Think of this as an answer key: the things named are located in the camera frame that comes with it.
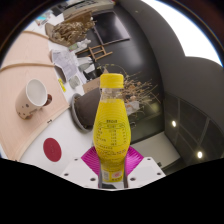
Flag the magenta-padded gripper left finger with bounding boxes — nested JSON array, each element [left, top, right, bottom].
[[60, 146, 101, 189]]

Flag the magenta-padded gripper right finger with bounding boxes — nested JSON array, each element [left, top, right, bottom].
[[124, 146, 167, 189]]

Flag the yellow drink bottle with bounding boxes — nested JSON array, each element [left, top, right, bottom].
[[92, 73, 131, 184]]

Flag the flat round red coaster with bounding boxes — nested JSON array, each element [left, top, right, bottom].
[[42, 137, 63, 163]]

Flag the dark round plant saucer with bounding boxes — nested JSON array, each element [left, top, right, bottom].
[[69, 92, 91, 133]]

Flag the white plaster statue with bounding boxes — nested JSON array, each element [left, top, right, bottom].
[[124, 99, 141, 118]]

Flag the brown cardboard box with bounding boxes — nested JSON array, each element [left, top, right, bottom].
[[82, 68, 109, 94]]

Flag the small yellow flat item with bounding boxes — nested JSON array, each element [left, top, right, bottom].
[[57, 78, 68, 93]]

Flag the beige dotted cup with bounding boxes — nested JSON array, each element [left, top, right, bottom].
[[14, 78, 53, 120]]

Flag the small pale jar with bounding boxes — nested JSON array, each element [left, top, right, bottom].
[[68, 75, 82, 90]]

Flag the printed paper sheets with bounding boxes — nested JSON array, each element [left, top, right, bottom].
[[50, 49, 79, 82]]

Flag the wooden easel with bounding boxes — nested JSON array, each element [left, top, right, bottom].
[[75, 44, 114, 63]]

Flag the light plywood board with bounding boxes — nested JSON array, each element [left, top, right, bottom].
[[0, 30, 71, 162]]

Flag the white pump bottle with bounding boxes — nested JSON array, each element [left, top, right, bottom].
[[68, 38, 92, 53]]

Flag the brown carved wood sculpture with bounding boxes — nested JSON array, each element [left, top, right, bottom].
[[44, 11, 96, 48]]

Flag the dark wall screen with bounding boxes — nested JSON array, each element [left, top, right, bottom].
[[91, 9, 131, 46]]

